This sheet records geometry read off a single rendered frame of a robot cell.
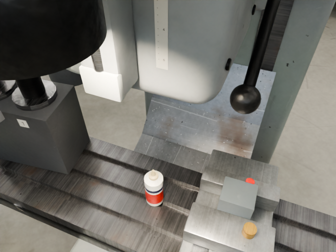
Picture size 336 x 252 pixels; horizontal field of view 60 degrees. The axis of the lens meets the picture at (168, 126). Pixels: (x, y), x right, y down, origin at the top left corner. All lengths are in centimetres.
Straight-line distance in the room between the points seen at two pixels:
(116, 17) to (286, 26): 55
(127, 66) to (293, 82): 60
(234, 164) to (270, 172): 8
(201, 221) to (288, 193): 141
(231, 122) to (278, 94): 15
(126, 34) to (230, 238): 39
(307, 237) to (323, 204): 126
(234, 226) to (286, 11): 46
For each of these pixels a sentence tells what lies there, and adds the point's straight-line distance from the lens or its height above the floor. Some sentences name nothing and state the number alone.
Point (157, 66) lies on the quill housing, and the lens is 28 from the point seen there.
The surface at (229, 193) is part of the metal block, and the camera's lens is 54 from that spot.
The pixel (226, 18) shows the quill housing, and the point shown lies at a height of 141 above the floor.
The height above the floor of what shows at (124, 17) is 141.
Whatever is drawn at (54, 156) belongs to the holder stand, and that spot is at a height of 100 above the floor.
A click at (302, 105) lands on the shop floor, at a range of 252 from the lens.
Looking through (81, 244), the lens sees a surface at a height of 85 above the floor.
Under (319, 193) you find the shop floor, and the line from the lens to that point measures 199.
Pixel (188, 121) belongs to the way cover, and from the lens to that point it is 84.
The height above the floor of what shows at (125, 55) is 138.
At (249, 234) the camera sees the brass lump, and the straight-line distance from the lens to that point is 52.
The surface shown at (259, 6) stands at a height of 135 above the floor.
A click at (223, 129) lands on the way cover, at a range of 83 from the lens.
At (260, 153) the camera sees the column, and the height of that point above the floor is 77.
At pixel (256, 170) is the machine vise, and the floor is 100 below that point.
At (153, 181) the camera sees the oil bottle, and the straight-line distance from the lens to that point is 61.
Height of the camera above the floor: 152
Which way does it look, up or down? 46 degrees down
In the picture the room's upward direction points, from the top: straight up
